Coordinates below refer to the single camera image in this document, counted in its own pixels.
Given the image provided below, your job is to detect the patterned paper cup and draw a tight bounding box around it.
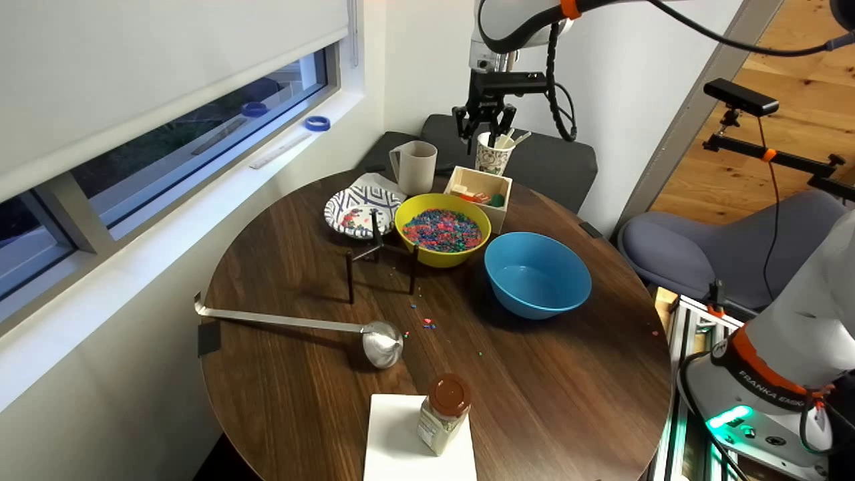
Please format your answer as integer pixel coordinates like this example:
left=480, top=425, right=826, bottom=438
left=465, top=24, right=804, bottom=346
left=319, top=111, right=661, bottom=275
left=474, top=132, right=516, bottom=173

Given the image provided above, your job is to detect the yellow bowl with beads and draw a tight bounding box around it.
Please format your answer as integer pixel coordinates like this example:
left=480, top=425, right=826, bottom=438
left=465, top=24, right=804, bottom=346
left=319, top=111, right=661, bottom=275
left=393, top=192, right=492, bottom=270

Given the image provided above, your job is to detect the metal ladle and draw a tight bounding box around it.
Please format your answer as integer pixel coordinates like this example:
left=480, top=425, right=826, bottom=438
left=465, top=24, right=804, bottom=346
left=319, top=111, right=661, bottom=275
left=191, top=298, right=405, bottom=368

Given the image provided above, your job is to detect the spice jar brown lid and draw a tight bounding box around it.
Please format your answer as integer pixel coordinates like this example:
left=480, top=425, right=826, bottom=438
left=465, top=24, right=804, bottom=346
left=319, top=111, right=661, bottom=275
left=417, top=375, right=473, bottom=454

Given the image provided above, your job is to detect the blue tape roll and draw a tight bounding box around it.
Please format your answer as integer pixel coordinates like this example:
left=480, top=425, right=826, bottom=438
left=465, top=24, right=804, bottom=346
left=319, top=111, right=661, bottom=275
left=301, top=116, right=331, bottom=133

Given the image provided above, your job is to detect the blue plastic bowl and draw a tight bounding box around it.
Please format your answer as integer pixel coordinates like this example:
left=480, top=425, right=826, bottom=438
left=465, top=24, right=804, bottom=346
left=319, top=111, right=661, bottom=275
left=482, top=231, right=593, bottom=322

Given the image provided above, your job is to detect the white roller blind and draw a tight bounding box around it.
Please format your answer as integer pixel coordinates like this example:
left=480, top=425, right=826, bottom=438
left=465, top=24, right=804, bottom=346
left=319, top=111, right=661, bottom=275
left=0, top=0, right=347, bottom=201

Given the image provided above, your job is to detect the dark grey sofa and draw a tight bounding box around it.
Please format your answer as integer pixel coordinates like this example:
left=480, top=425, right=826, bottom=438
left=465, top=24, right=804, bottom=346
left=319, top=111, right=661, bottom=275
left=355, top=116, right=599, bottom=212

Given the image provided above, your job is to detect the black camera on tripod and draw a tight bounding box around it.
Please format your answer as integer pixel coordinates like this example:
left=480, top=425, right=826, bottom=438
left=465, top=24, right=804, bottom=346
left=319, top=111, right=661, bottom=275
left=701, top=77, right=855, bottom=201

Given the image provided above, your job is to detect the patterned white plate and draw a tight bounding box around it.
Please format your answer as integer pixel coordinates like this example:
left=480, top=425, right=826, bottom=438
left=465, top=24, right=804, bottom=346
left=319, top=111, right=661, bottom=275
left=323, top=173, right=405, bottom=241

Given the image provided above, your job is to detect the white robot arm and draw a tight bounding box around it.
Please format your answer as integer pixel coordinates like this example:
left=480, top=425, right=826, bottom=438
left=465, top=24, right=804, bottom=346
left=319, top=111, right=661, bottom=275
left=450, top=0, right=855, bottom=481

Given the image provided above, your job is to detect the black metal wire stand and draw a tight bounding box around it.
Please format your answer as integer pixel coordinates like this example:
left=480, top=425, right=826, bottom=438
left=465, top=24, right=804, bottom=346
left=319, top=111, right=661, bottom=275
left=343, top=212, right=417, bottom=303

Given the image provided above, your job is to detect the white paper sheet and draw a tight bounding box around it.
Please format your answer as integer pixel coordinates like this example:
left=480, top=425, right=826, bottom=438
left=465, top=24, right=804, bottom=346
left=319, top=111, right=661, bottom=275
left=364, top=394, right=478, bottom=481

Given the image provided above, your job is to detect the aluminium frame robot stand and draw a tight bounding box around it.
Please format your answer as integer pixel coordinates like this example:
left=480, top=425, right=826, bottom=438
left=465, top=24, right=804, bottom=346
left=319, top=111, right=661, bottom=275
left=645, top=288, right=748, bottom=481

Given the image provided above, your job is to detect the grey office chair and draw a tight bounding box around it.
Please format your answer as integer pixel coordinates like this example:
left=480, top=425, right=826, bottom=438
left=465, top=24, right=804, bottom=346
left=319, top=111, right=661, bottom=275
left=617, top=189, right=846, bottom=311

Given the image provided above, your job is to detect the light wooden box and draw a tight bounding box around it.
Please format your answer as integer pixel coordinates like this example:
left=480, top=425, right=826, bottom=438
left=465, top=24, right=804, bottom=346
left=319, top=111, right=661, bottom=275
left=445, top=165, right=513, bottom=232

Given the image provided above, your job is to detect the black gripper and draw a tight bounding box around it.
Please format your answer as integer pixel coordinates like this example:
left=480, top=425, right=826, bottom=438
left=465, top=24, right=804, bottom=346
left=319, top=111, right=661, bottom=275
left=450, top=72, right=551, bottom=148

